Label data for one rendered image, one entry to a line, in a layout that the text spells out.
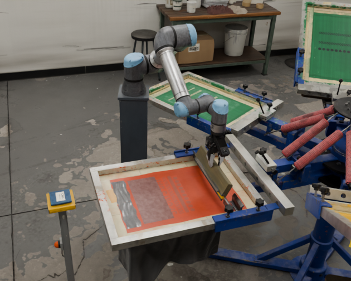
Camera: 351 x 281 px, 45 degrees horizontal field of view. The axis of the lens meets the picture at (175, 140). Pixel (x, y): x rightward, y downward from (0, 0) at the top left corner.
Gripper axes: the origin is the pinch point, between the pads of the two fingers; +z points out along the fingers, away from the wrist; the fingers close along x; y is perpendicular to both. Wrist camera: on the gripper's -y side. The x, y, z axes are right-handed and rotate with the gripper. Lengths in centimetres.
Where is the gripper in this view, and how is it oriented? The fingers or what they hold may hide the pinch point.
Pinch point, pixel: (215, 165)
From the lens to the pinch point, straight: 220.5
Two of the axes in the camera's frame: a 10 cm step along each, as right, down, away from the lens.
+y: -3.2, -5.2, 7.9
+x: -9.4, 1.3, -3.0
